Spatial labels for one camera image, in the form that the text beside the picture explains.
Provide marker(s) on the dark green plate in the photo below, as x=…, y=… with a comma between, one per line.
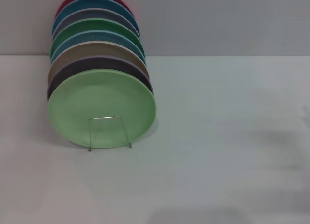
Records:
x=97, y=26

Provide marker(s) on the grey plate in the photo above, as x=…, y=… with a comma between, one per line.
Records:
x=97, y=16

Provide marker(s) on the lilac purple plate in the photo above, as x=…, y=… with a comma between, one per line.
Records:
x=97, y=64

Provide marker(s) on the teal blue plate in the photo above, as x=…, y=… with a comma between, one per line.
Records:
x=97, y=5

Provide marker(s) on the clear acrylic plate rack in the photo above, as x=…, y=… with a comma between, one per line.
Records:
x=106, y=129

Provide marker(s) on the beige plate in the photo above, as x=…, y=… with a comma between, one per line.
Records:
x=97, y=49

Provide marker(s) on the light green plate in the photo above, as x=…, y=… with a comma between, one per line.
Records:
x=101, y=95

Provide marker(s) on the light blue plate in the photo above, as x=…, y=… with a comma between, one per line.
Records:
x=97, y=39

